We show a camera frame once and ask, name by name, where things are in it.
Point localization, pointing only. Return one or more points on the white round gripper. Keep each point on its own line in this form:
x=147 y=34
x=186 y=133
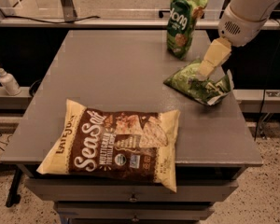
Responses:
x=239 y=30

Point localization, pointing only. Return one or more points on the green jalapeno kettle chip bag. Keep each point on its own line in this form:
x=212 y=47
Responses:
x=207 y=92

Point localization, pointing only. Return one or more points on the brown sea salt chip bag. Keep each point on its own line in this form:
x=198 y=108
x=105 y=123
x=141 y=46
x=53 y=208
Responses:
x=128 y=145

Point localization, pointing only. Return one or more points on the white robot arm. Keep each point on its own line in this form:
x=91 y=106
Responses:
x=255 y=5

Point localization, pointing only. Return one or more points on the green standing snack bag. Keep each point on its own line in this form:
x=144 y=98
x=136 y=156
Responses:
x=181 y=24

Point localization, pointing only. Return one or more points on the grey upper drawer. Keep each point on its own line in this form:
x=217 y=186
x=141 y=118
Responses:
x=113 y=191

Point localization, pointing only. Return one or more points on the grey drawer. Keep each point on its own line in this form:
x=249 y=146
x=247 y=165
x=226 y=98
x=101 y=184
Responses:
x=134 y=211
x=113 y=191

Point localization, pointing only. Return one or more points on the white pump bottle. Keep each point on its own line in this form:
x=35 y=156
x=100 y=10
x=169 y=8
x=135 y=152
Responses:
x=9 y=83

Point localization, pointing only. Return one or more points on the grey lower drawer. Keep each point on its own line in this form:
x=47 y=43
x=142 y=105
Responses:
x=134 y=211

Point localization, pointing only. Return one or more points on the black table leg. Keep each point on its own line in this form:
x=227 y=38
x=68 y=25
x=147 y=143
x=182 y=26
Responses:
x=13 y=195

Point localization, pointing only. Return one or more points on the metal frame leg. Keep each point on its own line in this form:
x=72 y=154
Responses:
x=69 y=11

